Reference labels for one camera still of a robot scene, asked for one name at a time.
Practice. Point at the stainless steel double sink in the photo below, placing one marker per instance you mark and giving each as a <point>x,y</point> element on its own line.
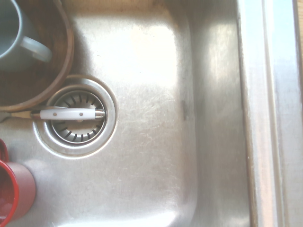
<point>154,165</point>

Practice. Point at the metal sink drain strainer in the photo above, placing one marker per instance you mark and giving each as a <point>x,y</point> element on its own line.
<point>78,147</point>

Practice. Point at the brown wooden bowl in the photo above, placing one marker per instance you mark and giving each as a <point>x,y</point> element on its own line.
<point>48,78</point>

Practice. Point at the red mug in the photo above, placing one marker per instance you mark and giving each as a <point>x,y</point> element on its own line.
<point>21,182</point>

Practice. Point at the grey ceramic mug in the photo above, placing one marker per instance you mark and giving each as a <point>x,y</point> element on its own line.
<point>9,35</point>

